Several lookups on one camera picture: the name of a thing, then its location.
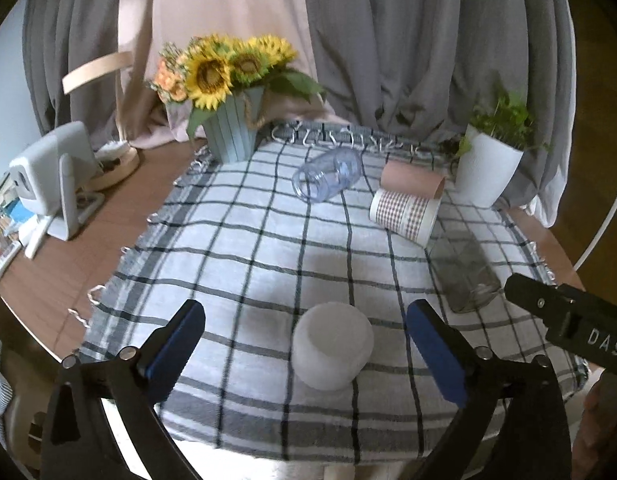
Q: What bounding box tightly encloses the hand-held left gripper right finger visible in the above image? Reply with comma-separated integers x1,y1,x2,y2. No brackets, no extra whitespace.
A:
407,300,573,480

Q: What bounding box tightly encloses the white plant pot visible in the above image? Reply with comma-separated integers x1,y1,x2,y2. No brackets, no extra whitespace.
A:
455,125,524,209

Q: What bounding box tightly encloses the colourful desk clutter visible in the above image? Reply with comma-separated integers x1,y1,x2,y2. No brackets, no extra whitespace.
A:
0,172,42,261

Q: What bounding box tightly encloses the white remote control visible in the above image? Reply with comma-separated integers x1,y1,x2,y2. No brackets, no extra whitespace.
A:
0,241,24,294

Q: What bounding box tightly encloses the pink curtain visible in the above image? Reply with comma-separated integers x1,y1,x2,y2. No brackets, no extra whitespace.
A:
117,0,342,150

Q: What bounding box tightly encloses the sunflower bouquet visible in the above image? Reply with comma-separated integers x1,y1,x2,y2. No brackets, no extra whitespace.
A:
147,34,327,140

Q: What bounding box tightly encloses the checked tablecloth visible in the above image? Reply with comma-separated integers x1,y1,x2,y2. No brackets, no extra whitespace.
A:
68,120,589,465

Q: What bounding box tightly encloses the grey clear glass cup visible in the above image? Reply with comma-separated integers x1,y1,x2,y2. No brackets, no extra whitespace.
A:
429,236,502,314

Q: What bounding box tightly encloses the plaid paper cup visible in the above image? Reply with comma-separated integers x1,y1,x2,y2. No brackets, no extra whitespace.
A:
369,189,442,249

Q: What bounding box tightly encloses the person's right hand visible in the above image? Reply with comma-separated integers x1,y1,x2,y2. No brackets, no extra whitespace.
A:
573,369,617,466

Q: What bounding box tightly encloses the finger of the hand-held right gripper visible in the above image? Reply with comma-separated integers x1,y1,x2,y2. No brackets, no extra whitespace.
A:
505,272,577,331

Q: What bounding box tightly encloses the white frosted cup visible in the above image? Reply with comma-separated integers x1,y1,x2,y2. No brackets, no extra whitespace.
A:
293,301,375,391

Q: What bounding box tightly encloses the white desktop appliance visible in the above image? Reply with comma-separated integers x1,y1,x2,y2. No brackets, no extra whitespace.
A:
8,121,105,241

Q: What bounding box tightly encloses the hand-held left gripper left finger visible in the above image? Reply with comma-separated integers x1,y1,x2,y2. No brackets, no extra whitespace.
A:
41,300,206,480

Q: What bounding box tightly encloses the clear plastic cup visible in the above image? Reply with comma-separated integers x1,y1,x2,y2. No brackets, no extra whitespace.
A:
292,150,362,205

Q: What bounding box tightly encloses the grey curtain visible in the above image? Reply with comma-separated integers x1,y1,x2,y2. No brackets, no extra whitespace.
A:
297,0,575,227
22,0,135,137

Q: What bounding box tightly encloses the blue-green slatted planter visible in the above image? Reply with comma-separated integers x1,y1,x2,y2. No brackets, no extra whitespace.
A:
202,85,266,164

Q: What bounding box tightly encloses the pink cup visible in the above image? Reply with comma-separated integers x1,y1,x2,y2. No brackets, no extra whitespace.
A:
380,160,447,200

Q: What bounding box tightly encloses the green potted plant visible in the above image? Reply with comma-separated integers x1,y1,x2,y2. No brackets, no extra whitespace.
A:
441,80,552,161

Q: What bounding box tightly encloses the round wooden tray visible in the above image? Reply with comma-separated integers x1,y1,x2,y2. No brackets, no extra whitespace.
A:
82,142,140,192

